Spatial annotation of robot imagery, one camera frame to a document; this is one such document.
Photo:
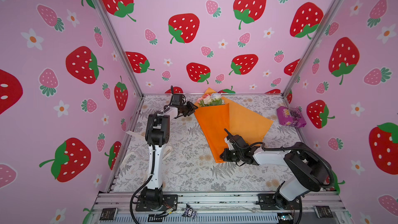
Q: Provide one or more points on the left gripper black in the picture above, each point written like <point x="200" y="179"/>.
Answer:
<point x="190" y="108"/>

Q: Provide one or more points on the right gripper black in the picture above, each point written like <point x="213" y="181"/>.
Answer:
<point x="225" y="156"/>

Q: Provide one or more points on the white blue fake rose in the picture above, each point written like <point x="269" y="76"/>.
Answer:
<point x="216" y="99"/>

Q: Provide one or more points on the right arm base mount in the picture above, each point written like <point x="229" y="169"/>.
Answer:
<point x="275" y="202"/>

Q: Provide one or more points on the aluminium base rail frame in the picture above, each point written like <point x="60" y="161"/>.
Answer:
<point x="224" y="208"/>

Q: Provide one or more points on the clear ribbon strip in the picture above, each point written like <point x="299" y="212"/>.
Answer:
<point x="141" y="140"/>

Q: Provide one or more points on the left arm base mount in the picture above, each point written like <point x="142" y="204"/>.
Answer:
<point x="152" y="200"/>

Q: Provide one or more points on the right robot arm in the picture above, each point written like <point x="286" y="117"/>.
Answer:
<point x="310" y="171"/>

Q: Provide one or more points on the orange wrapping paper sheet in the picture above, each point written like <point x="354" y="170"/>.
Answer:
<point x="238" y="120"/>

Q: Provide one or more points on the aluminium corner post right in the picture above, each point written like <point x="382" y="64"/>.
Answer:
<point x="328" y="17"/>

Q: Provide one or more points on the purple snack bag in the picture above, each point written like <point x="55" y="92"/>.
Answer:
<point x="291" y="117"/>

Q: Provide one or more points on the small black box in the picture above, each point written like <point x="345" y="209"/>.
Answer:
<point x="323" y="212"/>
<point x="108" y="214"/>

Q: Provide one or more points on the small black box left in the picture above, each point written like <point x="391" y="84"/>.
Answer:
<point x="108" y="214"/>

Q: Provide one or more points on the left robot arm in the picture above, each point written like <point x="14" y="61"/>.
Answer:
<point x="157" y="135"/>

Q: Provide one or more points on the small black box right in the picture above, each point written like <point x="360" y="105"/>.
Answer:
<point x="323" y="212"/>

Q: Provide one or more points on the aluminium corner post left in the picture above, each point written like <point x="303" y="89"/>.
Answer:
<point x="103" y="14"/>

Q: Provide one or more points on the aluminium corner post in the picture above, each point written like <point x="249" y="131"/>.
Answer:
<point x="103" y="14"/>
<point x="328" y="17"/>

